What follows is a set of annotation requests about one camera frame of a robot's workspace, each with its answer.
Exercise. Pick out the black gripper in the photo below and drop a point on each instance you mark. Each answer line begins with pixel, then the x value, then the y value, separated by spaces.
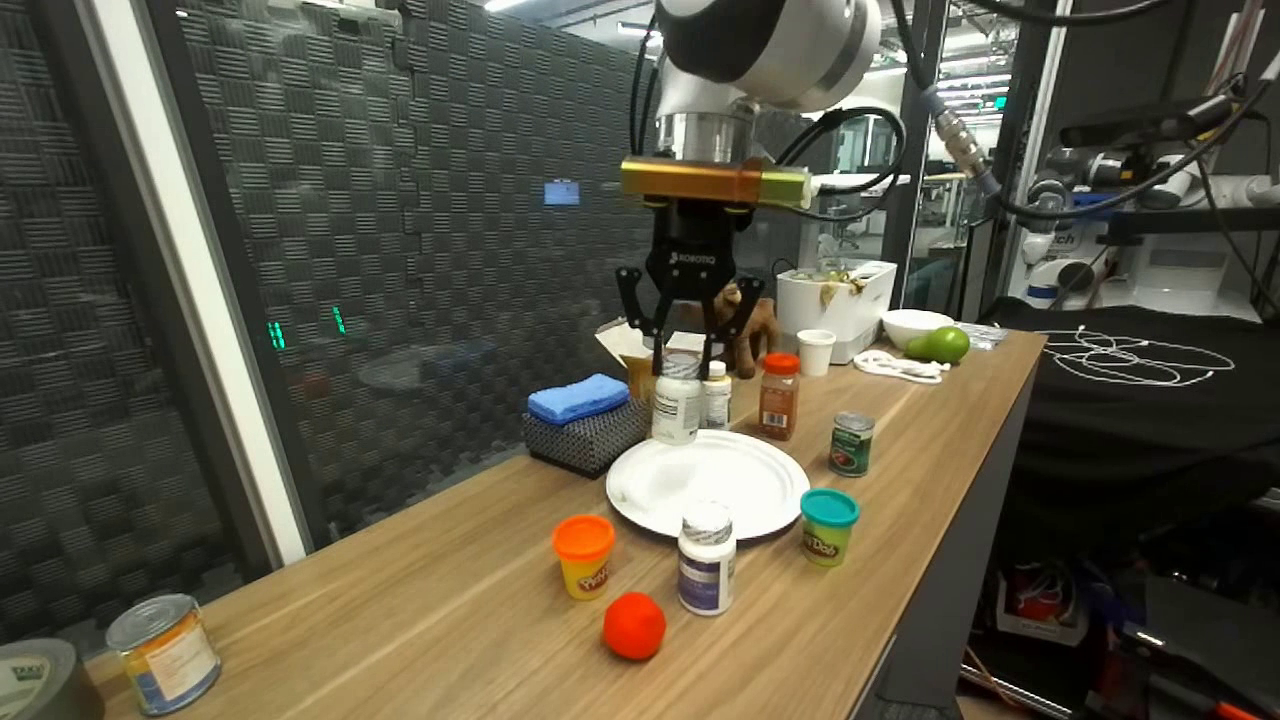
pixel 699 252

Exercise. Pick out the green tin can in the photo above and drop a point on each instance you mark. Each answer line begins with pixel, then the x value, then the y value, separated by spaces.
pixel 851 444

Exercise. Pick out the teal lid dough tub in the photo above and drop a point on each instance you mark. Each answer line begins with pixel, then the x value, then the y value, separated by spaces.
pixel 829 526

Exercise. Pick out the orange lid dough tub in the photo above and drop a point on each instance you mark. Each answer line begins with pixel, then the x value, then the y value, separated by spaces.
pixel 584 552

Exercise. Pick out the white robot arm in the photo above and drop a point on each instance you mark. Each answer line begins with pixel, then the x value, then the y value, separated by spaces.
pixel 785 44

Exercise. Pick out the white paper plate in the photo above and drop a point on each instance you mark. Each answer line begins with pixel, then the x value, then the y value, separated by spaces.
pixel 722 486

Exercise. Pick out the brown moose plush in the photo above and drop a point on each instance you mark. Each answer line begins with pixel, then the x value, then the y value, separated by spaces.
pixel 751 327

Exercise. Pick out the open yellow cardboard box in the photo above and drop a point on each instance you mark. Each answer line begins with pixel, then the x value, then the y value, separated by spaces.
pixel 618 346

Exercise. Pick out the orange spice bottle red lid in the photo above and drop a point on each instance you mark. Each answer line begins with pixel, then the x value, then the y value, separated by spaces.
pixel 782 400

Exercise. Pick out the white paper cup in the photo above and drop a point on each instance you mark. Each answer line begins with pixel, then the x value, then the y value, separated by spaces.
pixel 812 354

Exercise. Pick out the large white bucket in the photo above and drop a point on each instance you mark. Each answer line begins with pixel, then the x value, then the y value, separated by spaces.
pixel 835 312

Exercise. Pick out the blue folded cloth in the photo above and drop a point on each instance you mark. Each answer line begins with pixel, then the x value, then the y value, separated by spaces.
pixel 579 396

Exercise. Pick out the gray foam block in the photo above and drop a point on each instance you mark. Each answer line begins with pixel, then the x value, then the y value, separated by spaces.
pixel 581 444

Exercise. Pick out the small white bowl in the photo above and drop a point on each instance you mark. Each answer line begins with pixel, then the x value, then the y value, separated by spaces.
pixel 910 327

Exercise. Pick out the green fruit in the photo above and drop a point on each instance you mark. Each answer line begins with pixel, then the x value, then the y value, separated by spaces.
pixel 946 346

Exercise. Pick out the black cloth covered table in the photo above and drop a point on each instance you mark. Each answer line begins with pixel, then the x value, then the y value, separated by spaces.
pixel 1161 417

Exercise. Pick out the gray round tin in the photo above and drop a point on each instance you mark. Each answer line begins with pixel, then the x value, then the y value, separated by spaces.
pixel 43 684

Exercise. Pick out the gold wrist camera bar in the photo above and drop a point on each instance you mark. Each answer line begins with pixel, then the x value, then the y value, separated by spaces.
pixel 707 181

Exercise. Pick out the white window frame post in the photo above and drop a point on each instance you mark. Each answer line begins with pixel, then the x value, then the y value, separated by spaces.
pixel 200 293

